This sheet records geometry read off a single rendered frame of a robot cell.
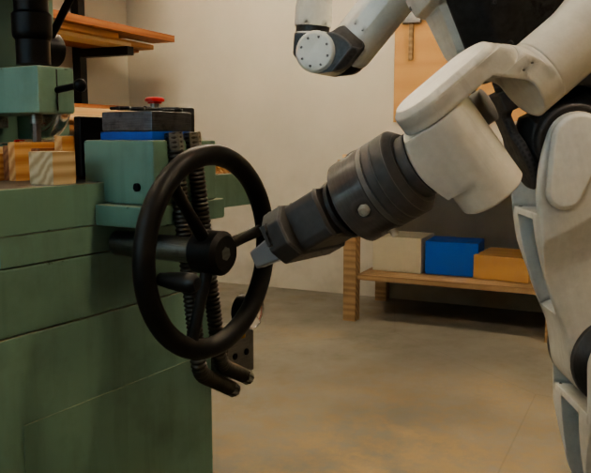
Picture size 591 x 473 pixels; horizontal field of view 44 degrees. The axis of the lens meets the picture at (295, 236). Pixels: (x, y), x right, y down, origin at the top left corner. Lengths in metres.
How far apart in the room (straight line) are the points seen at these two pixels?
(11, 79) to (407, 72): 3.35
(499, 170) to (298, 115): 3.95
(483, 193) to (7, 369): 0.64
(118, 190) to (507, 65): 0.59
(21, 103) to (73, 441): 0.50
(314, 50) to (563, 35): 0.75
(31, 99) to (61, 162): 0.16
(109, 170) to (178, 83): 3.98
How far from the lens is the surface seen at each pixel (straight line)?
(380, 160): 0.69
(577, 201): 1.15
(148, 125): 1.04
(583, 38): 0.73
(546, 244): 1.15
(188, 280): 0.87
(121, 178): 1.07
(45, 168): 1.05
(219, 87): 4.87
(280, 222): 0.73
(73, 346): 1.08
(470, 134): 0.67
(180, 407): 1.28
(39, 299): 1.03
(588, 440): 1.25
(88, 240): 1.08
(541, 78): 0.70
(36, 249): 1.02
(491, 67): 0.68
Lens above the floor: 0.96
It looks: 8 degrees down
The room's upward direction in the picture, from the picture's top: straight up
